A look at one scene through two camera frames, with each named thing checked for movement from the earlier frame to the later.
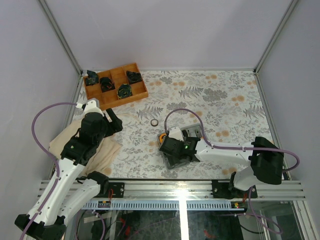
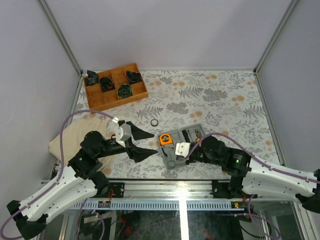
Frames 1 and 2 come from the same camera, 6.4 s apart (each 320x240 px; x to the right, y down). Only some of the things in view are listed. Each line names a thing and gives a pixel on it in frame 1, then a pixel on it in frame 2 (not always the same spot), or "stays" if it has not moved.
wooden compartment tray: (117, 86) stays
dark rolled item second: (106, 84) stays
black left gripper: (116, 126) -> (138, 153)
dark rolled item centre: (124, 90) stays
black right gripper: (173, 160) -> (189, 160)
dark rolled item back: (133, 77) stays
